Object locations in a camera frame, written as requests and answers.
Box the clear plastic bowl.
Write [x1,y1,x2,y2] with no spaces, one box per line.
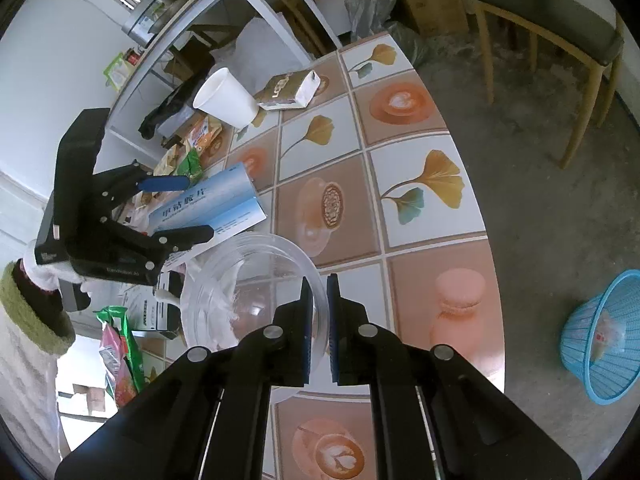
[180,232,332,396]

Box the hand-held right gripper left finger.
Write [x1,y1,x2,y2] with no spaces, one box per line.
[54,276,315,480]

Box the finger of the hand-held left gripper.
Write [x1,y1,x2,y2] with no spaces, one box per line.
[91,160,193,221]
[102,224,215,281]

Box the white plastic bag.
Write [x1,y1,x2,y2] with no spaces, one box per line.
[210,17,311,76]

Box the round metal pot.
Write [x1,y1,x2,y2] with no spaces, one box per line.
[121,0,183,47]

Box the grey plastic bag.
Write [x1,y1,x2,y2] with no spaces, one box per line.
[345,0,408,41]

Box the green red snack bag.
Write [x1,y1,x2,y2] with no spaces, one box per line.
[95,306,151,393]

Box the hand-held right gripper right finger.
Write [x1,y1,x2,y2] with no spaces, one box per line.
[326,274,583,480]

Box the yellow snack packet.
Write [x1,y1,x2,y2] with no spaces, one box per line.
[152,147,181,176]

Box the black cloth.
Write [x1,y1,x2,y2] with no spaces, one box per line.
[139,77,206,140]

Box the person's left hand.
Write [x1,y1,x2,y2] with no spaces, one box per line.
[22,242,96,297]

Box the blue plastic basket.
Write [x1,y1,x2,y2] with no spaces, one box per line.
[560,269,640,406]

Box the small gold white box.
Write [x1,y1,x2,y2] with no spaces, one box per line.
[252,71,321,112]

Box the cardboard box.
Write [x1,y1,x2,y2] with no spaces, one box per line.
[397,0,471,37]

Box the wooden chair with black seat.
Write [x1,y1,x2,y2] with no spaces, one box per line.
[466,0,626,170]

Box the white paper cup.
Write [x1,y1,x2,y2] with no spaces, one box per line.
[192,67,259,130]

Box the small green packet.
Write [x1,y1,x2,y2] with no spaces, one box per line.
[172,150,206,181]

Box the blue white medicine box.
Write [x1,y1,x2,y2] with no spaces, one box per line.
[148,162,267,241]

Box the table with patterned tablecloth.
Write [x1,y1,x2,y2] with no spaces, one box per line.
[60,30,506,480]

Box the white side table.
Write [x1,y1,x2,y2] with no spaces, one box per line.
[107,0,346,136]

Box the orange snack packet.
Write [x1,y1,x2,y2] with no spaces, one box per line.
[185,115,223,153]

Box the green white packet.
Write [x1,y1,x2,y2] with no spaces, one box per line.
[102,52,132,92]

